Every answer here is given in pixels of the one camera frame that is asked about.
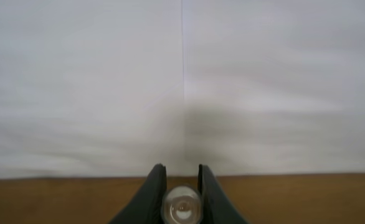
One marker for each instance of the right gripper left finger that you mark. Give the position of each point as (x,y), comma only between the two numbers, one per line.
(151,199)

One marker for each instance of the clear test tube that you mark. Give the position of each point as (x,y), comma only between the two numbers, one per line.
(182,207)

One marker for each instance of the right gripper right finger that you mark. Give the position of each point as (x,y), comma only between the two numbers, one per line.
(215,202)

